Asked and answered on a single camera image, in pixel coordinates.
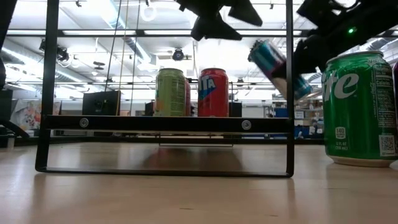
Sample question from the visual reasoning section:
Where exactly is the black box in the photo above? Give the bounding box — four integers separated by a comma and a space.
228, 101, 243, 118

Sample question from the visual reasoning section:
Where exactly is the black hanging cable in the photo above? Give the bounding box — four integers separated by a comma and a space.
104, 0, 123, 93
129, 0, 141, 116

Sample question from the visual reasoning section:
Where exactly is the white hanging ring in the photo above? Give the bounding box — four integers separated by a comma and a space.
139, 2, 158, 22

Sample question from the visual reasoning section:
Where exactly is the floral poster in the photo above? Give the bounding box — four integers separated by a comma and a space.
11, 99, 62, 131

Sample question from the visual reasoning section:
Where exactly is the black monitor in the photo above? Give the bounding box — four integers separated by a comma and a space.
81, 90, 121, 116

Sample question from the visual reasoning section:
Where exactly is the black metal shelf frame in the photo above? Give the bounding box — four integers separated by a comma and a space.
35, 0, 295, 179

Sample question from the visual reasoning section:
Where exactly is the yellow-green can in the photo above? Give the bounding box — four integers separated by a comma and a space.
154, 68, 187, 117

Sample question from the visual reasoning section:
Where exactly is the teal and purple can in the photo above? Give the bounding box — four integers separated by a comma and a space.
248, 39, 313, 101

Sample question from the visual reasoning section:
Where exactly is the red Fanta strawberry can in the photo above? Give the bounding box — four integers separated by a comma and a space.
198, 68, 229, 118
185, 79, 192, 117

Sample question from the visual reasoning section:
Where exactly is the black ceiling rail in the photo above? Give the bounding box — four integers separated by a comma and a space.
6, 29, 398, 39

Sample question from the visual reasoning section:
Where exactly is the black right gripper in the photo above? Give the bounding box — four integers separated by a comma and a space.
269, 21, 374, 80

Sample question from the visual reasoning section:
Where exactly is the green Sprite can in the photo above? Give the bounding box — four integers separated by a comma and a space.
322, 50, 398, 168

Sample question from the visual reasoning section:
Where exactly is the black ceiling camera cluster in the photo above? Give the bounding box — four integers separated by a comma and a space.
39, 39, 70, 63

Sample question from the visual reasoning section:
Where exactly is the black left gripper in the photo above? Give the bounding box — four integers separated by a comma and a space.
175, 0, 264, 42

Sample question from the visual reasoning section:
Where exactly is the round black ceiling camera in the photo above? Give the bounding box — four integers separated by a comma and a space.
172, 48, 185, 62

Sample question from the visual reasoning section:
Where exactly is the shelving with blue bins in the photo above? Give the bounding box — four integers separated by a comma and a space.
267, 98, 325, 140

